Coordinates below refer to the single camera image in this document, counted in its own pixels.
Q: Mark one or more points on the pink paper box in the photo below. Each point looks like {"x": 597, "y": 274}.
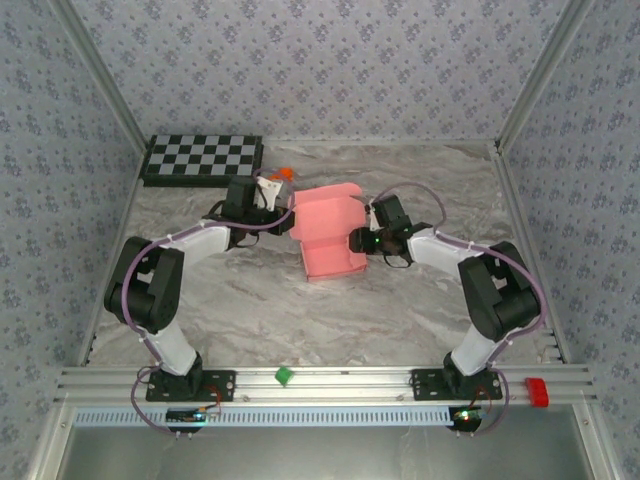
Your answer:
{"x": 325, "y": 225}

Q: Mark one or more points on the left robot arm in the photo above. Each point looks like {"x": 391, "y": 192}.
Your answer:
{"x": 172, "y": 345}

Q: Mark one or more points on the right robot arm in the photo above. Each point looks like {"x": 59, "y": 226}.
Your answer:
{"x": 475, "y": 350}

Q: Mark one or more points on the orange toy block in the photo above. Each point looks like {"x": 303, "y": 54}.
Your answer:
{"x": 286, "y": 173}

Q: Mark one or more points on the black and white chessboard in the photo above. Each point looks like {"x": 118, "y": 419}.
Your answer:
{"x": 200, "y": 160}

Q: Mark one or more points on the green cube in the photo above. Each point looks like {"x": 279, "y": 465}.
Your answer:
{"x": 284, "y": 376}

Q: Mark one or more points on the red plastic block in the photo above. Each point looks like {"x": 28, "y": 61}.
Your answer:
{"x": 536, "y": 392}

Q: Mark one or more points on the grey metal sheet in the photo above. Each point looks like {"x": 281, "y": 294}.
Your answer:
{"x": 320, "y": 455}

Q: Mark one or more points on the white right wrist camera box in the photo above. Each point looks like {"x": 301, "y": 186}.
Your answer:
{"x": 372, "y": 217}

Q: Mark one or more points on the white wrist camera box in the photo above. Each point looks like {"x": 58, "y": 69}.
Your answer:
{"x": 372, "y": 217}
{"x": 270, "y": 192}

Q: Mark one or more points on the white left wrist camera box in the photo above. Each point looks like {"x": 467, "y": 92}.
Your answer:
{"x": 270, "y": 192}

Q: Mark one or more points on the aluminium table edge rail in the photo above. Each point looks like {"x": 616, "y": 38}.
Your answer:
{"x": 521, "y": 225}
{"x": 114, "y": 250}

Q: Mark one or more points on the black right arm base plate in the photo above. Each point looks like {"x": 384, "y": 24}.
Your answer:
{"x": 425, "y": 385}

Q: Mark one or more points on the wide aluminium base rail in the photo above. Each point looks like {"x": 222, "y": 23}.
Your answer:
{"x": 350, "y": 385}

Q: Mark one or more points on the aluminium corner post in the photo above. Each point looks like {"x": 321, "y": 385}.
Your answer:
{"x": 104, "y": 75}
{"x": 541, "y": 75}

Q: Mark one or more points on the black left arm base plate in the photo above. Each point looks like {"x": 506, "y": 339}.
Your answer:
{"x": 222, "y": 385}

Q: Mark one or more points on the aluminium frame leg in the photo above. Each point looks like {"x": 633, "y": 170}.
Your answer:
{"x": 597, "y": 445}
{"x": 50, "y": 445}

